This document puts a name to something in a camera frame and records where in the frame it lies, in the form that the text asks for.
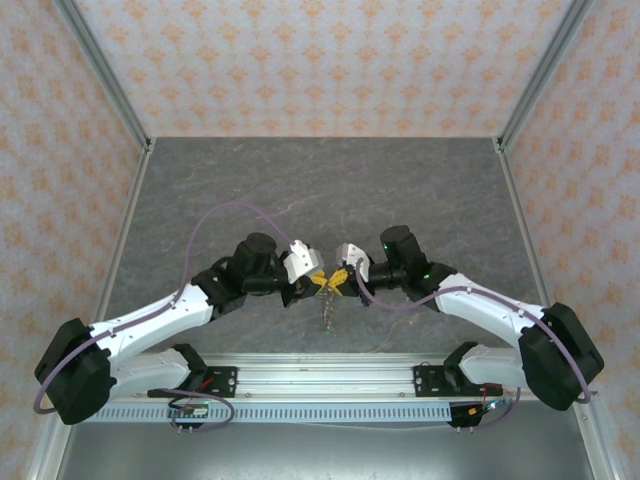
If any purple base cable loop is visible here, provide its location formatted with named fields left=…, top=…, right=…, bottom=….
left=469, top=384, right=524, bottom=431
left=168, top=389, right=236, bottom=432

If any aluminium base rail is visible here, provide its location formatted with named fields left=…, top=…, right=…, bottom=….
left=107, top=351, right=599, bottom=402

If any white slotted cable duct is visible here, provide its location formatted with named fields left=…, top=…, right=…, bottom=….
left=97, top=403, right=454, bottom=425

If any grey metal shelf panel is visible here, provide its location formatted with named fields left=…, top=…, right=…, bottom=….
left=54, top=422, right=596, bottom=480

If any aluminium frame upright post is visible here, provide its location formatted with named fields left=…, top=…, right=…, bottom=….
left=497, top=0, right=599, bottom=151
left=52, top=0, right=156, bottom=154

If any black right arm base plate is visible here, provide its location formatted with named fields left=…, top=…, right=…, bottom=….
left=412, top=364, right=503, bottom=400

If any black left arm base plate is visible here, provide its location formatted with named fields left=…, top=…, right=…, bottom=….
left=149, top=366, right=240, bottom=400

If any aluminium table side rail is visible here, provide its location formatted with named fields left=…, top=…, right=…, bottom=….
left=492, top=137, right=571, bottom=361
left=92, top=144, right=157, bottom=346

